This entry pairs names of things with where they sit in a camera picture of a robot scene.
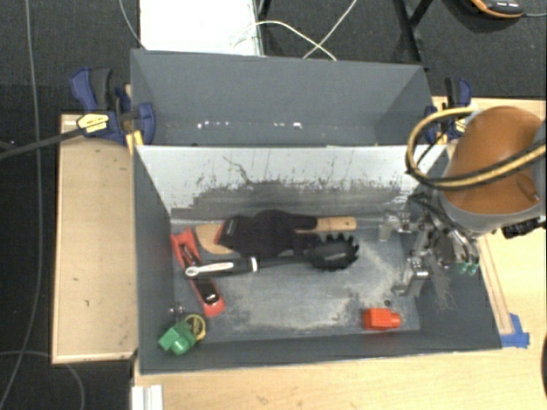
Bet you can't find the black glove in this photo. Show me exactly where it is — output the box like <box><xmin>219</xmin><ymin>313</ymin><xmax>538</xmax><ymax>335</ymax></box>
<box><xmin>216</xmin><ymin>208</ymin><xmax>320</xmax><ymax>261</ymax></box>

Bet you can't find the tan round wooden piece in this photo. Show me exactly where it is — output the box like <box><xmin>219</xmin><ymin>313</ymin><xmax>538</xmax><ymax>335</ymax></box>
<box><xmin>195</xmin><ymin>223</ymin><xmax>235</xmax><ymax>256</ymax></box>

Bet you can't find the grey metal bin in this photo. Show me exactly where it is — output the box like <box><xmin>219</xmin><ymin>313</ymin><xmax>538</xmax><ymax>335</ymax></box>
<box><xmin>128</xmin><ymin>48</ymin><xmax>503</xmax><ymax>375</ymax></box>

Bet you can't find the green plastic block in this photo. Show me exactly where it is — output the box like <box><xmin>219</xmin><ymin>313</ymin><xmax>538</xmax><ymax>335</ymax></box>
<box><xmin>157</xmin><ymin>318</ymin><xmax>198</xmax><ymax>357</ymax></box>

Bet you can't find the wooden handle brush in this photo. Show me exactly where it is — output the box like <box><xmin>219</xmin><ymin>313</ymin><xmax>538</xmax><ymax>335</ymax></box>
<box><xmin>294</xmin><ymin>216</ymin><xmax>358</xmax><ymax>247</ymax></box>

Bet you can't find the pale wood board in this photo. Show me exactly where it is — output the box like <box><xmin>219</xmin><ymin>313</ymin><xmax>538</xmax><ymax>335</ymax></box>
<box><xmin>51</xmin><ymin>113</ymin><xmax>140</xmax><ymax>365</ymax></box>

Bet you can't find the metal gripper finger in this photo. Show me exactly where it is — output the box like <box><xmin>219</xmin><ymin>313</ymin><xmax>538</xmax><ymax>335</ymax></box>
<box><xmin>391</xmin><ymin>256</ymin><xmax>431</xmax><ymax>299</ymax></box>
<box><xmin>379</xmin><ymin>213</ymin><xmax>412</xmax><ymax>243</ymax></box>

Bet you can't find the red plastic block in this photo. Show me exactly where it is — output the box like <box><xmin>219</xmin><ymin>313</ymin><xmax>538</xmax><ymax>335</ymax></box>
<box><xmin>362</xmin><ymin>307</ymin><xmax>403</xmax><ymax>332</ymax></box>

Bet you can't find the yellow and black ring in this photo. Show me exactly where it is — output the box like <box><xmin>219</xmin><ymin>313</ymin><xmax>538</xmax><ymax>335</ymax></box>
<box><xmin>183</xmin><ymin>313</ymin><xmax>208</xmax><ymax>342</ymax></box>

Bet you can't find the black cylinder on white bracket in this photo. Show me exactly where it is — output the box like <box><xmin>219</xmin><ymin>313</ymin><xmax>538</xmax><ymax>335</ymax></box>
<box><xmin>500</xmin><ymin>216</ymin><xmax>547</xmax><ymax>239</ymax></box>

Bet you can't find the red utility knife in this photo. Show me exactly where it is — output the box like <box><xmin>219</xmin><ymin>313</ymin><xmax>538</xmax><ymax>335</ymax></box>
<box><xmin>169</xmin><ymin>227</ymin><xmax>226</xmax><ymax>319</ymax></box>

